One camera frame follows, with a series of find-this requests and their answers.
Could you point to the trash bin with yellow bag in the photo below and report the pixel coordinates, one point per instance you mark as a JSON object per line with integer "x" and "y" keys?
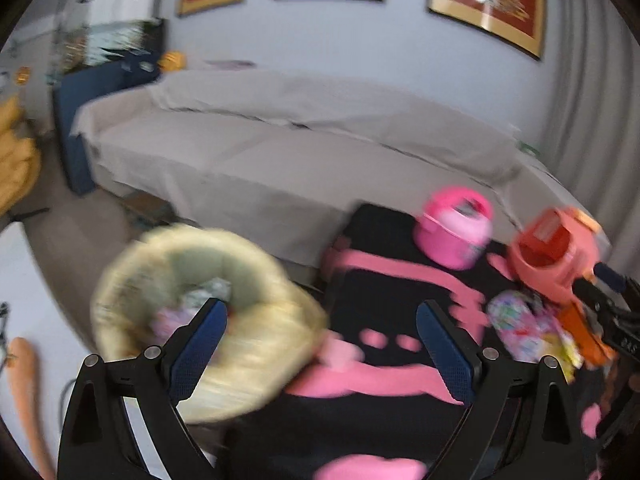
{"x": 250, "y": 280}

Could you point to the small green item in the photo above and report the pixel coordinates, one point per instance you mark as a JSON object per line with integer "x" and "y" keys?
{"x": 530, "y": 149}

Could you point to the large red framed picture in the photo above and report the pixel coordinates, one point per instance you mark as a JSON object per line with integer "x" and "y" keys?
{"x": 490, "y": 0}

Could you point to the grey curtain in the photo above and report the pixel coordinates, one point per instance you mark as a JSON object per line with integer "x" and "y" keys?
{"x": 595, "y": 85}

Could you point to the orange wall ornament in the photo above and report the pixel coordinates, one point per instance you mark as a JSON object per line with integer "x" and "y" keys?
{"x": 22, "y": 76}

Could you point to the black pink printed cloth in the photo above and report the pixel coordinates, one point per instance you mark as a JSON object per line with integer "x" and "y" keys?
{"x": 380, "y": 310}

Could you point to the glass fish tank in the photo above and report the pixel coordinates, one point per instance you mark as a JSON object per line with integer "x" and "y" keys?
{"x": 110, "y": 30}

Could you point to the flat book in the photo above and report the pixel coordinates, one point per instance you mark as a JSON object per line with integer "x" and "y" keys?
{"x": 230, "y": 63}

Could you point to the floral printed wrapper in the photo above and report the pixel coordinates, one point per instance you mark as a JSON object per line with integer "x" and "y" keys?
{"x": 517, "y": 322}

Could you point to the yellow plush toy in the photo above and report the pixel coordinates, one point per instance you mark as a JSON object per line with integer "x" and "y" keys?
{"x": 172, "y": 61}

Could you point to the grey covered sofa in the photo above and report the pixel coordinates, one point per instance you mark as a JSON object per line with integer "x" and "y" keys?
{"x": 300, "y": 160}

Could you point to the yellow armchair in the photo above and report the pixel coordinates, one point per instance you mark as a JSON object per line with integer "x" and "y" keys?
{"x": 15, "y": 155}

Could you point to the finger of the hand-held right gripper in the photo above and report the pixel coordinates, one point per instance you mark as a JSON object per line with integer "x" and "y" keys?
{"x": 610, "y": 275}

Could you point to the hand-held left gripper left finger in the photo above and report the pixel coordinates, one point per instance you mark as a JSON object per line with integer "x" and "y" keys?
{"x": 197, "y": 355}

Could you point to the pink toy rice cooker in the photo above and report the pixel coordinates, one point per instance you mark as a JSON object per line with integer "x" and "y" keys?
{"x": 450, "y": 235}

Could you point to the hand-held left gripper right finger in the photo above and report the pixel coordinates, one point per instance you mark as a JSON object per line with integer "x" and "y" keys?
{"x": 450, "y": 355}

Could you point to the orange massage hammer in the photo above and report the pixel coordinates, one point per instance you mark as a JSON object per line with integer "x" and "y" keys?
{"x": 27, "y": 390}

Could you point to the small dark stool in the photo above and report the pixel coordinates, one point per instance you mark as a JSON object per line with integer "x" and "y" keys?
{"x": 147, "y": 207}

